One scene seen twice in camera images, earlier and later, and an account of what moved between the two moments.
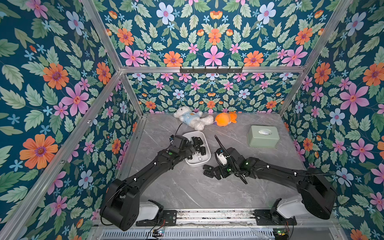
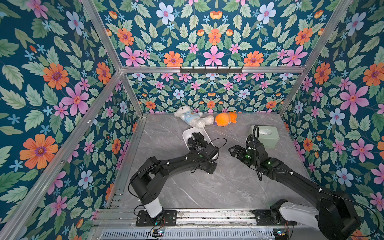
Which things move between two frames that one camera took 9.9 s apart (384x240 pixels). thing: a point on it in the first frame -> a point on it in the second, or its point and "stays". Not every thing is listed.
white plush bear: (194, 120) stays
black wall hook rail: (215, 71) stays
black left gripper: (188, 152) -> (213, 167)
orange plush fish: (225, 119) stays
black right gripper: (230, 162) -> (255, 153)
